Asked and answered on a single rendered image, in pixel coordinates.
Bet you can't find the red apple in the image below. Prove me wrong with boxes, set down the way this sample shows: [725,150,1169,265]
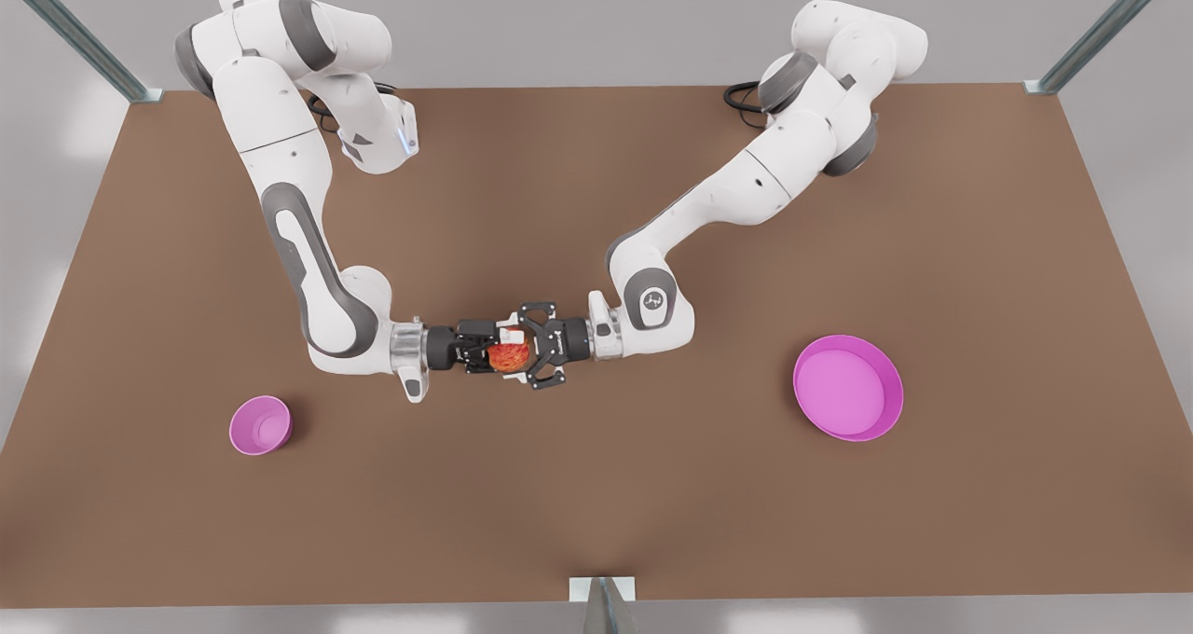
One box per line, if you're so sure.
[488,339,533,375]

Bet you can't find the small purple bowl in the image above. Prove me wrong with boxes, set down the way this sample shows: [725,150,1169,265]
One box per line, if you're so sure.
[229,395,294,457]

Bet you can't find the purple round plate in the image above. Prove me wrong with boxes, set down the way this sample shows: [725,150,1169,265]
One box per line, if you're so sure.
[792,335,905,444]

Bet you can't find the silver frame post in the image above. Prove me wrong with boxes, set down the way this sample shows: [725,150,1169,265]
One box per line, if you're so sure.
[569,575,638,634]
[0,0,165,104]
[1022,0,1190,97]

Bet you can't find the black cable loop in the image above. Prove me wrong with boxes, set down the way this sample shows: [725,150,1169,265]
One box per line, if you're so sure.
[723,80,775,133]
[306,82,400,137]

